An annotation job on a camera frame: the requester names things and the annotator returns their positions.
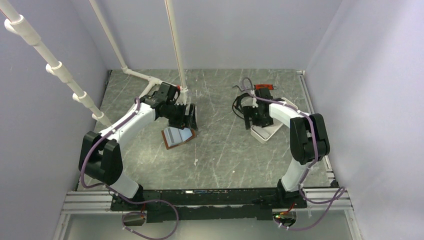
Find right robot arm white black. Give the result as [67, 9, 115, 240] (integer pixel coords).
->
[242, 87, 330, 208]

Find white plastic tray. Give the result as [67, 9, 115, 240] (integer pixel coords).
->
[250, 98, 300, 144]

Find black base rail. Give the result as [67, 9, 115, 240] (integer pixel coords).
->
[110, 187, 307, 223]

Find black coiled cable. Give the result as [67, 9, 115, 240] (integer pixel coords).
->
[232, 92, 256, 121]

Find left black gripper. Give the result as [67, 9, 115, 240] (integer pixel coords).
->
[165, 102, 198, 132]

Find brown leather card holder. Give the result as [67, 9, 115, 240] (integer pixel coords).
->
[161, 127, 196, 150]

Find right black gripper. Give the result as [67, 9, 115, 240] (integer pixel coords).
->
[242, 104, 273, 130]

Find aluminium frame rails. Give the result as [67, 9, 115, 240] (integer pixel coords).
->
[55, 69, 361, 240]

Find white pvc pipe frame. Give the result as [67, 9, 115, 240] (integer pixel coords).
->
[0, 0, 189, 127]

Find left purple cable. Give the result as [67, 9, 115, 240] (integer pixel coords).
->
[79, 96, 180, 240]

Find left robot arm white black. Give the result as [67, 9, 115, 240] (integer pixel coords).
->
[78, 82, 198, 210]

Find red handled adjustable wrench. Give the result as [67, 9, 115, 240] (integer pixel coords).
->
[232, 84, 278, 92]

